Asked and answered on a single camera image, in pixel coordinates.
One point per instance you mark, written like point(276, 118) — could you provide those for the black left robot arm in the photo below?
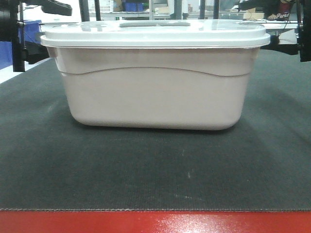
point(12, 27)

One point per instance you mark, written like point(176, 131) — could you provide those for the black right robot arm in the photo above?
point(288, 22)

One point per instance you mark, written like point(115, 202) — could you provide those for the dark grey table mat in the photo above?
point(49, 161)

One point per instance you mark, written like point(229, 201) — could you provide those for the blue plastic crate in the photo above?
point(29, 36)

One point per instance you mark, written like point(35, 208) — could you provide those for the person in dark shirt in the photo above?
point(279, 10)

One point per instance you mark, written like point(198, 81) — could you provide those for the red table edge strip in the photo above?
point(154, 222)

